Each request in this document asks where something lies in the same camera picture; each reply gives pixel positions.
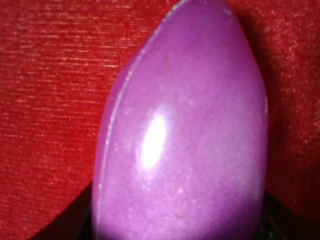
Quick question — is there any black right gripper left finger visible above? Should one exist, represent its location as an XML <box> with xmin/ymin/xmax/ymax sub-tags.
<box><xmin>34</xmin><ymin>183</ymin><xmax>93</xmax><ymax>240</ymax></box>

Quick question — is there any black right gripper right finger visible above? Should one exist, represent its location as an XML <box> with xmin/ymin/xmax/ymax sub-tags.
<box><xmin>257</xmin><ymin>192</ymin><xmax>315</xmax><ymax>240</ymax></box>

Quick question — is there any purple toy eggplant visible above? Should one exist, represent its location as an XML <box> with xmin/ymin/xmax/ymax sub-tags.
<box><xmin>91</xmin><ymin>0</ymin><xmax>268</xmax><ymax>240</ymax></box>

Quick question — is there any red tablecloth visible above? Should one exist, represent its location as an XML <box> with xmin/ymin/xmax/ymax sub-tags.
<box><xmin>0</xmin><ymin>0</ymin><xmax>320</xmax><ymax>240</ymax></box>

